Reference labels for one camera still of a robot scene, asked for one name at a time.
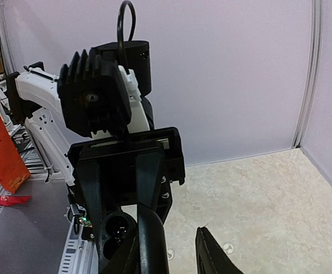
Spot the white earbud upper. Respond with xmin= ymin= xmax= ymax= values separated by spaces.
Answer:
xmin=167 ymin=249 xmax=175 ymax=261

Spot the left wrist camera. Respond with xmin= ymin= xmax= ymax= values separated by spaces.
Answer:
xmin=57 ymin=50 xmax=154 ymax=139

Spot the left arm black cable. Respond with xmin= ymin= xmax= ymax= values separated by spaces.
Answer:
xmin=116 ymin=0 xmax=138 ymax=72

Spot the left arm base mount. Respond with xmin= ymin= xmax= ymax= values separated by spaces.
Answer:
xmin=66 ymin=194 xmax=95 ymax=241

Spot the white earbud lower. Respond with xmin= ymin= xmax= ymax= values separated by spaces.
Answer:
xmin=222 ymin=243 xmax=235 ymax=255

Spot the white earbud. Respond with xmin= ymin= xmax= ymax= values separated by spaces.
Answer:
xmin=222 ymin=243 xmax=235 ymax=255
xmin=167 ymin=249 xmax=175 ymax=261

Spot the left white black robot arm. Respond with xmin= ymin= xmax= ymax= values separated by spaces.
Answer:
xmin=7 ymin=41 xmax=185 ymax=243

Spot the left aluminium frame post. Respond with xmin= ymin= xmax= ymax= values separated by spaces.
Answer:
xmin=291 ymin=0 xmax=323 ymax=148

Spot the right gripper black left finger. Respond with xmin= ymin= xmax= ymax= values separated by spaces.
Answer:
xmin=98 ymin=212 xmax=169 ymax=273

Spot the red cloth scrap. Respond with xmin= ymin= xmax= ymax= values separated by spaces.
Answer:
xmin=0 ymin=195 xmax=32 ymax=207

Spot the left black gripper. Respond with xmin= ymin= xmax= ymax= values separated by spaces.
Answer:
xmin=68 ymin=127 xmax=186 ymax=243

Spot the black earbud charging case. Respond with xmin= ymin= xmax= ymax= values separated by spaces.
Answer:
xmin=97 ymin=211 xmax=137 ymax=267

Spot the orange plastic crate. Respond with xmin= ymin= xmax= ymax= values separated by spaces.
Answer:
xmin=0 ymin=116 xmax=31 ymax=194

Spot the aluminium front rail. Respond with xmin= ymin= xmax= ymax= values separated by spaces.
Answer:
xmin=58 ymin=223 xmax=98 ymax=274

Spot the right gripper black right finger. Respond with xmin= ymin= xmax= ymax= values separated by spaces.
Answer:
xmin=195 ymin=227 xmax=243 ymax=274

